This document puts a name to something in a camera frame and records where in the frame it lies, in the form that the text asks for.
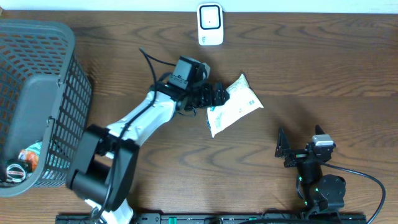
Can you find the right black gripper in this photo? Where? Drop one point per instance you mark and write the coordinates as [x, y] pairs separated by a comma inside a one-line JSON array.
[[282, 150]]

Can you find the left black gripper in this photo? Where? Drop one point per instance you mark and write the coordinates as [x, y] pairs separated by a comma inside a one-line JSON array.
[[205, 97]]

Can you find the large white snack bag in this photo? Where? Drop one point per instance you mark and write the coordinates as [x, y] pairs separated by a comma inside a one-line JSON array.
[[242, 101]]

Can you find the orange small snack pack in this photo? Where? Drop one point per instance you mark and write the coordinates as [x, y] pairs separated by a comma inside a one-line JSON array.
[[29, 156]]

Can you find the teal white tissue pack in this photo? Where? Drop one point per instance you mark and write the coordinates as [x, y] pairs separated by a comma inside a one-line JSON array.
[[36, 148]]

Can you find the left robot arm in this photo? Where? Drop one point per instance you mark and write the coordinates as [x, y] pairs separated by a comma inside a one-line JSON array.
[[103, 168]]

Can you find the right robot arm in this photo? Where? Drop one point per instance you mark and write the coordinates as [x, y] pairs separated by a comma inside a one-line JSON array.
[[321, 193]]

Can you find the white barcode scanner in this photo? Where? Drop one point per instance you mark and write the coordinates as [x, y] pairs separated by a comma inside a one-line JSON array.
[[210, 24]]

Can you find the grey plastic shopping basket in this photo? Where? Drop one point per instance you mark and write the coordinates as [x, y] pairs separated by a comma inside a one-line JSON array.
[[45, 96]]

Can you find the round black red tin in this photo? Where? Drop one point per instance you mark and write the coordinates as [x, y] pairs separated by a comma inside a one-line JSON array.
[[16, 172]]

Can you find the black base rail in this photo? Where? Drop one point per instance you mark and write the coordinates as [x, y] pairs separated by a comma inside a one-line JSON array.
[[156, 218]]

